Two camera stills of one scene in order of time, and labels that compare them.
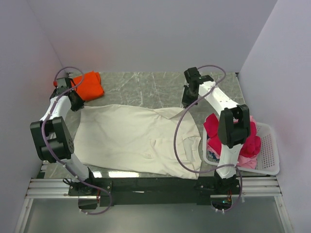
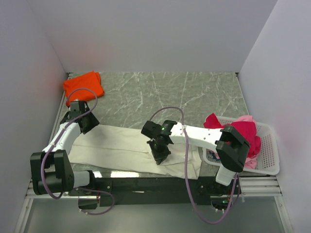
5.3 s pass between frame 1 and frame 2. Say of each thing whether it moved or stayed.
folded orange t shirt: stayed
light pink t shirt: stayed
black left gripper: moved
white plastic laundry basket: stayed
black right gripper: moved
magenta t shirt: stayed
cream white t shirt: moved
